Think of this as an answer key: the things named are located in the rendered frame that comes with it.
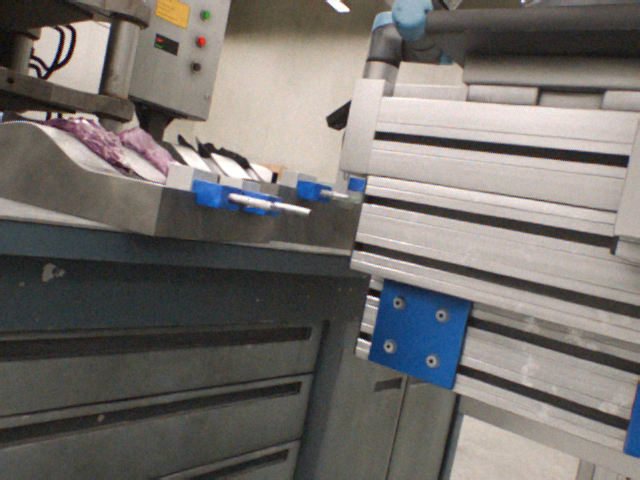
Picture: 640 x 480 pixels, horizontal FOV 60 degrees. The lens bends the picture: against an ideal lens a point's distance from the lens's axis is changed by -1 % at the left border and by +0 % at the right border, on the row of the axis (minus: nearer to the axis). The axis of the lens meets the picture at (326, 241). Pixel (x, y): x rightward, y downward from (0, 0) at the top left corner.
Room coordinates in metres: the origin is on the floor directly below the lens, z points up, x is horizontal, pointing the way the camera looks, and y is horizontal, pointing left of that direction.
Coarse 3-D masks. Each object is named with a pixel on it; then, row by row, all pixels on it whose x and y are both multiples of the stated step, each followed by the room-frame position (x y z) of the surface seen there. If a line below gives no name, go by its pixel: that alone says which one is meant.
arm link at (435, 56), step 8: (408, 48) 1.17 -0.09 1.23; (432, 48) 1.12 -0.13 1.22; (408, 56) 1.19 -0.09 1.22; (416, 56) 1.17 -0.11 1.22; (424, 56) 1.15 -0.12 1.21; (432, 56) 1.15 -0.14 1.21; (440, 56) 1.15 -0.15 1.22; (448, 56) 1.15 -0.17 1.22; (432, 64) 1.19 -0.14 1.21; (440, 64) 1.18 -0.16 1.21; (448, 64) 1.17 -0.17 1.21
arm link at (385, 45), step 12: (384, 12) 1.20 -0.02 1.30; (384, 24) 1.19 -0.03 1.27; (372, 36) 1.21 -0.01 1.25; (384, 36) 1.19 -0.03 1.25; (396, 36) 1.18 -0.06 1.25; (372, 48) 1.20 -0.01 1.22; (384, 48) 1.19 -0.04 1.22; (396, 48) 1.19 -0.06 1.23; (372, 60) 1.20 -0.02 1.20; (384, 60) 1.19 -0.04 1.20; (396, 60) 1.20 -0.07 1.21
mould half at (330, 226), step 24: (168, 144) 1.07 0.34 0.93; (240, 168) 1.16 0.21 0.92; (264, 168) 1.26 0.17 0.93; (264, 192) 0.89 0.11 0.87; (288, 192) 0.89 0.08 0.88; (288, 216) 0.90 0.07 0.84; (312, 216) 0.94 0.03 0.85; (336, 216) 0.99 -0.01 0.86; (288, 240) 0.91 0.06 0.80; (312, 240) 0.95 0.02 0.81; (336, 240) 1.00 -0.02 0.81
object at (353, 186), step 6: (348, 174) 1.22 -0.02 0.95; (336, 180) 1.24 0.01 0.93; (342, 180) 1.22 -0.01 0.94; (348, 180) 1.21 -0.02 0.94; (354, 180) 1.21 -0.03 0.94; (360, 180) 1.20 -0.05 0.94; (336, 186) 1.23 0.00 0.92; (342, 186) 1.22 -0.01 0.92; (348, 186) 1.22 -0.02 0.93; (354, 186) 1.21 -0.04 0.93; (360, 186) 1.20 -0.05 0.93; (342, 192) 1.22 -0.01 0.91; (348, 192) 1.22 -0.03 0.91; (354, 192) 1.24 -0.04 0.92; (360, 192) 1.24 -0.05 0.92
